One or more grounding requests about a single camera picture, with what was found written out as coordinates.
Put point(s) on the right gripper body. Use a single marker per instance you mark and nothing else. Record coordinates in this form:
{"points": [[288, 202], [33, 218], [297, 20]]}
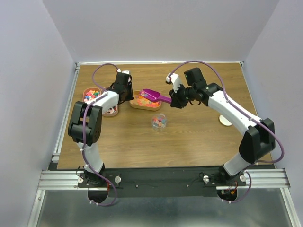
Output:
{"points": [[182, 96]]}

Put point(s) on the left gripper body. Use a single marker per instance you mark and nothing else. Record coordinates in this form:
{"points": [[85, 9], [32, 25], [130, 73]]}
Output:
{"points": [[129, 91]]}

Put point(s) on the orange tray of star candies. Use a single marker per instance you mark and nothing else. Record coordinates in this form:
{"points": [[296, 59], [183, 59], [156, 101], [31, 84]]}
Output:
{"points": [[140, 102]]}

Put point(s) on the magenta plastic scoop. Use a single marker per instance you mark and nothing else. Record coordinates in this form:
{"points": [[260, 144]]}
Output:
{"points": [[154, 96]]}

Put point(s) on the clear plastic cup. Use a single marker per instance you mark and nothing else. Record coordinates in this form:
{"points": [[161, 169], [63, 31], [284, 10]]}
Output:
{"points": [[159, 121]]}

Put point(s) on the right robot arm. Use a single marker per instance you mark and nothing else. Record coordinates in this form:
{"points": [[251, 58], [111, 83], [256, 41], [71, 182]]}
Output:
{"points": [[258, 139]]}

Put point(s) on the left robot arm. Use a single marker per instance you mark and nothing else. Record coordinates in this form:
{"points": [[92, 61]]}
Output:
{"points": [[86, 123]]}

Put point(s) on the pink tray of wrapped candies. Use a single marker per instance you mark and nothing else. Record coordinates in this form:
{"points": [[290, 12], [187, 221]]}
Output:
{"points": [[91, 93]]}

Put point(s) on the pink tray of lollipops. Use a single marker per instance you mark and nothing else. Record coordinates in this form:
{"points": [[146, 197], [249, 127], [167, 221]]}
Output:
{"points": [[111, 111]]}

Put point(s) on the white round lid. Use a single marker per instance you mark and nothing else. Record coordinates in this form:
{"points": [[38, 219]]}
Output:
{"points": [[224, 121]]}

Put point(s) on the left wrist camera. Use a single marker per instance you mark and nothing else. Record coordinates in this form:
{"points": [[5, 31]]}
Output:
{"points": [[123, 77]]}

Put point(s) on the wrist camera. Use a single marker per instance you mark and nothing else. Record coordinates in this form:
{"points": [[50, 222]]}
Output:
{"points": [[174, 80], [123, 77]]}

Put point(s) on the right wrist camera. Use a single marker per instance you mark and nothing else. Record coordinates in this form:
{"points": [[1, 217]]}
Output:
{"points": [[174, 80]]}

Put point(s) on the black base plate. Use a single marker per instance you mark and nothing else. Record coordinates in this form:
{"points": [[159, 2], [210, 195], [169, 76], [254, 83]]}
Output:
{"points": [[163, 182]]}

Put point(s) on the aluminium frame rail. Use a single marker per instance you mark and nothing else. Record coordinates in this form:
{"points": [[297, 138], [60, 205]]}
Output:
{"points": [[165, 197]]}

